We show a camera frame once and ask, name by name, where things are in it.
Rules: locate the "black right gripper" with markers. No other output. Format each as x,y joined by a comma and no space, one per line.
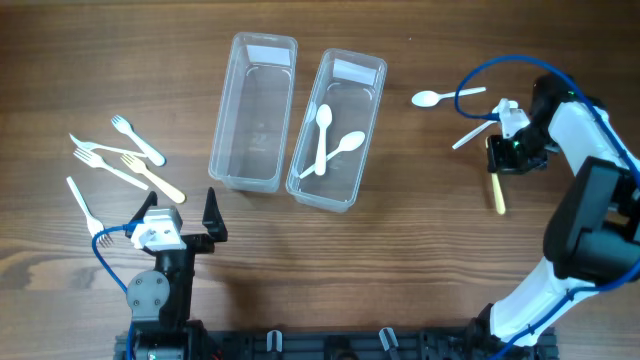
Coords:
507,156

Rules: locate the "white spoon wide handle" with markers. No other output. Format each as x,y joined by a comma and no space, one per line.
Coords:
324,119

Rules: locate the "white spoon thin handle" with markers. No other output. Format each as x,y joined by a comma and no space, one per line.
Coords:
348,142

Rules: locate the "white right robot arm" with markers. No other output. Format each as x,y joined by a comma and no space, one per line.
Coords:
591,243

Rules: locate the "short white plastic fork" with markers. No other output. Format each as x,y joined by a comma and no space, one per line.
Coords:
124,127

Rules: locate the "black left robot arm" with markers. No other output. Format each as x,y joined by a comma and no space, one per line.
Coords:
160,299

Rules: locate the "thin white plastic fork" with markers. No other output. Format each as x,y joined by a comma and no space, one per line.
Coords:
90,146

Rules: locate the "right clear plastic container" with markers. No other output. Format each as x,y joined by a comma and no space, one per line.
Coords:
352,85

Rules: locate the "long white plastic fork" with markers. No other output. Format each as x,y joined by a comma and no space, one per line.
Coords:
94,225

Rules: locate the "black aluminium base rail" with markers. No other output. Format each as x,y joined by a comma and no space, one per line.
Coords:
426,344

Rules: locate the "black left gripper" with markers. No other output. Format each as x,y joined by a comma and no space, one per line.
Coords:
195,241

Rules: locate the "left clear plastic container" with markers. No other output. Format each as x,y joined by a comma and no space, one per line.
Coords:
252,126

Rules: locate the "yellow plastic spoon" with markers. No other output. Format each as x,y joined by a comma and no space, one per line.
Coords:
497,191

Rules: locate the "white plastic spoon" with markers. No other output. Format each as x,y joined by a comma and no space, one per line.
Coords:
472,135
429,98

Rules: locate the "yellow plastic fork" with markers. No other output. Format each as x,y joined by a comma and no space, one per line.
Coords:
139,167

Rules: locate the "clear plastic container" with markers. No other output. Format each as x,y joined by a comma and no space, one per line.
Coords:
252,126
352,85

